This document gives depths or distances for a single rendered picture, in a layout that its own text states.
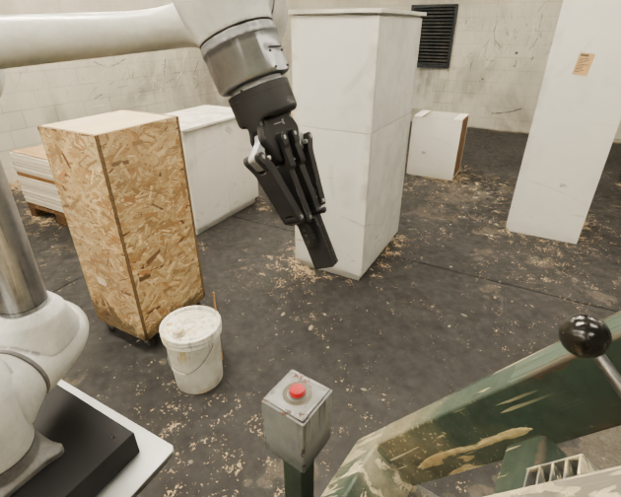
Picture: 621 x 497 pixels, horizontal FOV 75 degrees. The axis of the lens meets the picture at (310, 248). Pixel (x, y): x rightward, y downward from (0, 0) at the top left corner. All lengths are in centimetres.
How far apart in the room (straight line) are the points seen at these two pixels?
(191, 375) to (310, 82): 184
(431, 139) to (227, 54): 487
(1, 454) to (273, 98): 87
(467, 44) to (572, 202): 486
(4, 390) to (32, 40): 65
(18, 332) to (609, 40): 379
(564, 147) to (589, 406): 338
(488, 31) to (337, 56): 588
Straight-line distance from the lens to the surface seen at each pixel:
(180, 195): 242
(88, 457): 113
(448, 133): 524
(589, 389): 67
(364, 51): 257
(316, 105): 273
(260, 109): 48
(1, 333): 110
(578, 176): 402
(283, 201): 48
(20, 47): 68
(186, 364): 215
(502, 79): 833
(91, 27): 68
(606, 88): 390
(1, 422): 103
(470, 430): 79
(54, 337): 110
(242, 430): 212
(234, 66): 48
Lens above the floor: 167
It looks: 29 degrees down
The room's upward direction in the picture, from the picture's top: straight up
